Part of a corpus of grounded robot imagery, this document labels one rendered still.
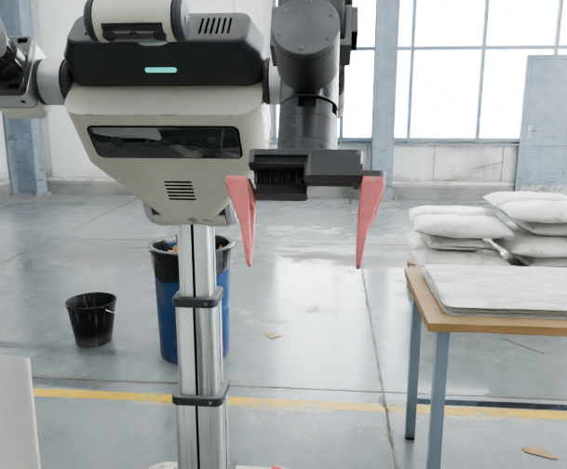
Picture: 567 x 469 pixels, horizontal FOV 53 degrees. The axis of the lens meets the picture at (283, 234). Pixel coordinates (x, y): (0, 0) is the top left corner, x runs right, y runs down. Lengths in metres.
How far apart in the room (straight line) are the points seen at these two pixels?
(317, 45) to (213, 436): 1.19
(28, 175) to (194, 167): 8.63
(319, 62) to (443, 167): 8.45
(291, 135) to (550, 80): 8.72
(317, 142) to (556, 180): 8.85
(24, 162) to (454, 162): 6.61
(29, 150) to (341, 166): 9.27
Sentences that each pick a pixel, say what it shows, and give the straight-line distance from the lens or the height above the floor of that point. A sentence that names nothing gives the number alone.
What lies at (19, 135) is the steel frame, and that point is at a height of 0.95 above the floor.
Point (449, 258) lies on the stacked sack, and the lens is 4.04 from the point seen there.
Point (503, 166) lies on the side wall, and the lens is 9.13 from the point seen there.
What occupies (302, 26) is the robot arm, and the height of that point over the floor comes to 1.46.
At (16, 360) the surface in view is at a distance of 0.93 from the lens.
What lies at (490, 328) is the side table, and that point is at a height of 0.74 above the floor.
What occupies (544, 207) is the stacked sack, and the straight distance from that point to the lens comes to 4.14.
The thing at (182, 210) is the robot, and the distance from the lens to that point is 1.29.
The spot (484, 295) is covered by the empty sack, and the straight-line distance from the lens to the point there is 2.01.
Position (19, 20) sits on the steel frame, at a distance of 9.73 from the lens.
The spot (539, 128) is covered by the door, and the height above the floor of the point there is 1.06.
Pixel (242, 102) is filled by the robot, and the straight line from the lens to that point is 1.08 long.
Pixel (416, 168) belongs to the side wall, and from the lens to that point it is 8.86.
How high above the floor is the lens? 1.40
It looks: 13 degrees down
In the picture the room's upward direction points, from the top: straight up
